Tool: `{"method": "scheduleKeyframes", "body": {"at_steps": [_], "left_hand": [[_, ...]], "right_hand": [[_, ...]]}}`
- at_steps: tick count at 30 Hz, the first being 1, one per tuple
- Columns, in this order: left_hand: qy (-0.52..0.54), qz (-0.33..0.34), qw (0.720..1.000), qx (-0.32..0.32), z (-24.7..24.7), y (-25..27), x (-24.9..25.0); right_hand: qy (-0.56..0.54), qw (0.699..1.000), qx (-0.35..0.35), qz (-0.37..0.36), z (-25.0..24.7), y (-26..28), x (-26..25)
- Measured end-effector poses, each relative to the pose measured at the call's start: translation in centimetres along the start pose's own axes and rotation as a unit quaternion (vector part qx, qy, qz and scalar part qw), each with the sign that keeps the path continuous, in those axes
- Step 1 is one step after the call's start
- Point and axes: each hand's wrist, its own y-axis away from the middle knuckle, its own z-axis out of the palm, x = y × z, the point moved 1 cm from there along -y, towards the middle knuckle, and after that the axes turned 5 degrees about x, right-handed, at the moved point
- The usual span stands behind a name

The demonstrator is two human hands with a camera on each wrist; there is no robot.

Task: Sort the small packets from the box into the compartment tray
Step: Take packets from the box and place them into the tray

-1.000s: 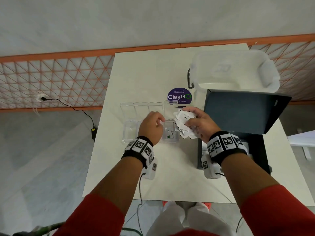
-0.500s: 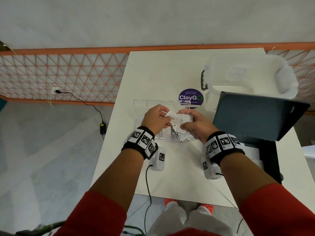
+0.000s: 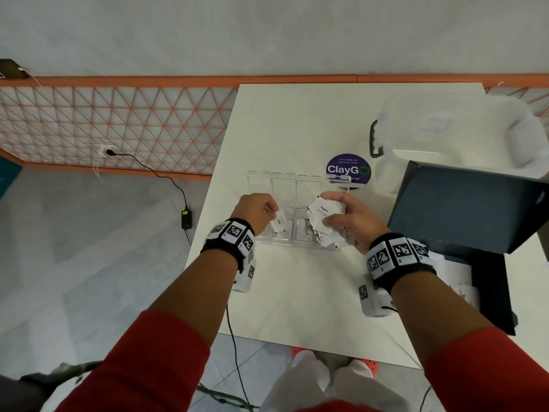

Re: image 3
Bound person's left hand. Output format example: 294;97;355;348
231;192;280;236

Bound person's right hand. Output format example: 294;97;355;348
319;191;390;254

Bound white paper sachet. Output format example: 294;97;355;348
270;209;290;235

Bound bunch of white sachets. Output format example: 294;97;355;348
305;196;349;248

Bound person's left forearm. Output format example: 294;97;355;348
148;248;239;348

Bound person's right forearm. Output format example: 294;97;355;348
389;270;495;369

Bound clear acrylic compartment organizer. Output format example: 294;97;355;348
246;170;353;250

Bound black marker wristband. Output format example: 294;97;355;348
365;232;437;295
200;217;257;274

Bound round purple sticker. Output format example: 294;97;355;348
325;153;372;186

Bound dark box lid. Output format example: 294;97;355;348
387;160;549;256

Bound white packets in box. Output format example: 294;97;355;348
429;250;481;310

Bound orange shoe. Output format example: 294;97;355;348
355;358;381;378
290;346;319;362

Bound clear plastic storage container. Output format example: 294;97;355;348
370;92;549;199

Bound dark box base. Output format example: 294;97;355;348
422;238;519;337

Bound white trousers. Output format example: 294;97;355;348
259;349;413;412

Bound red sleeve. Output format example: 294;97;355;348
56;309;211;412
422;326;549;412

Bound dark grey chair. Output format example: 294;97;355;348
0;360;104;412

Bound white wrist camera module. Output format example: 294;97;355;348
358;274;398;318
232;257;257;294

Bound black container latch handle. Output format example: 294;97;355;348
369;119;384;159

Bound black power cable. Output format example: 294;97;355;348
106;149;193;246

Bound orange lattice wall panel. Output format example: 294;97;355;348
0;74;549;182

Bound green braided cable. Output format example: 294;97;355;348
196;383;260;411

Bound dark wall-mounted object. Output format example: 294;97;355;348
0;58;30;80

